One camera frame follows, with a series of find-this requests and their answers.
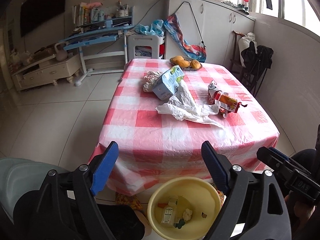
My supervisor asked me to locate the black wall television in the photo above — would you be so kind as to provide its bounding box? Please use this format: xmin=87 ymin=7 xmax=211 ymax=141
xmin=20 ymin=0 xmax=66 ymax=37

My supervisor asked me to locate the left yellow mango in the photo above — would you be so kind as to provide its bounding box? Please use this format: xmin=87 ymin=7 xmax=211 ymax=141
xmin=177 ymin=60 xmax=190 ymax=68

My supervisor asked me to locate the grey green stool seat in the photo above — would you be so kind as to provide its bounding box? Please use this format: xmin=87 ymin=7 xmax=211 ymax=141
xmin=0 ymin=158 xmax=67 ymax=221

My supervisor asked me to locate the light blue plastic bag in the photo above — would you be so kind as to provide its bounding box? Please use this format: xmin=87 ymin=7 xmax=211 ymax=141
xmin=135 ymin=20 xmax=165 ymax=37

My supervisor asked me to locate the red orange snack bag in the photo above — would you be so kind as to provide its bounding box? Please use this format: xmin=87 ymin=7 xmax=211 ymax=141
xmin=208 ymin=80 xmax=247 ymax=118

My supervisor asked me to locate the pink white checkered tablecloth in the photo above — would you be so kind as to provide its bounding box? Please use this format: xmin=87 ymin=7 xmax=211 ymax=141
xmin=93 ymin=59 xmax=279 ymax=196

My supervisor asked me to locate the right yellow mango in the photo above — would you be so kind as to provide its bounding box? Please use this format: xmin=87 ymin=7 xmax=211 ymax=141
xmin=190 ymin=60 xmax=201 ymax=69

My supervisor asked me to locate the white plastic bag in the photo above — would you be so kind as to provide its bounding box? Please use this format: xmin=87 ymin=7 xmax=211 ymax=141
xmin=156 ymin=80 xmax=224 ymax=129

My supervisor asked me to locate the colourful hanging bag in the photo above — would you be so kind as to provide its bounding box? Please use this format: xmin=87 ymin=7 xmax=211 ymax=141
xmin=163 ymin=13 xmax=207 ymax=63

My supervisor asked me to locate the small white crumpled tissue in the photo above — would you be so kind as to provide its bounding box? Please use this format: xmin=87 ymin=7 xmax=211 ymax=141
xmin=182 ymin=209 xmax=193 ymax=222

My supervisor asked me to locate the white wall cabinet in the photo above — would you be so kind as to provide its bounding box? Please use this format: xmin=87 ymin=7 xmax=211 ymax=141
xmin=167 ymin=0 xmax=255 ymax=68

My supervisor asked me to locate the yellow mango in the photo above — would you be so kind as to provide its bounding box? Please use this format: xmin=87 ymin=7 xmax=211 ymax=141
xmin=177 ymin=60 xmax=190 ymax=68
xmin=190 ymin=60 xmax=201 ymax=69
xmin=170 ymin=56 xmax=184 ymax=64

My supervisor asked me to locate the yellow plastic basin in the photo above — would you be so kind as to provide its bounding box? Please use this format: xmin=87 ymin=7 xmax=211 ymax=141
xmin=147 ymin=177 xmax=223 ymax=239

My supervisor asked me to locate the white TV cabinet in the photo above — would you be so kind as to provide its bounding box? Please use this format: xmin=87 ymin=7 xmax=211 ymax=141
xmin=11 ymin=54 xmax=81 ymax=91

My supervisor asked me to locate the blue milk carton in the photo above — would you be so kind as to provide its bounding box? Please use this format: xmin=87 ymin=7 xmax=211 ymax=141
xmin=152 ymin=65 xmax=184 ymax=101

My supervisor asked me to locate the white plastic stool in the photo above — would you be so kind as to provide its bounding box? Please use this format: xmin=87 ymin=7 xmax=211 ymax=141
xmin=127 ymin=34 xmax=165 ymax=61

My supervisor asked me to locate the blue white study desk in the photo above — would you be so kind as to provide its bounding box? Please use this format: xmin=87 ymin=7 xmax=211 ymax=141
xmin=59 ymin=7 xmax=135 ymax=87

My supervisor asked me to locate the dark fruit plate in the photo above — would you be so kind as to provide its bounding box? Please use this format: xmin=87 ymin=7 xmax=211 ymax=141
xmin=170 ymin=57 xmax=202 ymax=70

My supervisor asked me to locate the colourful slipper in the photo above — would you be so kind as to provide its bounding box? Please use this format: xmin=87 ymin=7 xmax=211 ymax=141
xmin=115 ymin=192 xmax=143 ymax=211

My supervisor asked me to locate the white sack on chair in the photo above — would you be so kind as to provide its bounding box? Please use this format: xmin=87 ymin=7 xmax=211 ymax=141
xmin=238 ymin=33 xmax=257 ymax=67

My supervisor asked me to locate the orange peel piece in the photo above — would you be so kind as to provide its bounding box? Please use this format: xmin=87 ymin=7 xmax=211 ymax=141
xmin=157 ymin=203 xmax=168 ymax=209

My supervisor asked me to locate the wooden chair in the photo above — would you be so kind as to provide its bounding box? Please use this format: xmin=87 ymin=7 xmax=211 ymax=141
xmin=229 ymin=30 xmax=247 ymax=76

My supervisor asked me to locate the row of books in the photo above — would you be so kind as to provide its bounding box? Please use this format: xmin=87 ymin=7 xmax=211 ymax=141
xmin=72 ymin=3 xmax=99 ymax=27

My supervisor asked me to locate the white paper bag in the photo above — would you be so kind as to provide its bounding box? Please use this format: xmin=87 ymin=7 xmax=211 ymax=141
xmin=142 ymin=71 xmax=162 ymax=93

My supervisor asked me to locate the person's right hand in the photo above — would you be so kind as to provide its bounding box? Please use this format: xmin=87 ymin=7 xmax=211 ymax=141
xmin=284 ymin=194 xmax=316 ymax=236

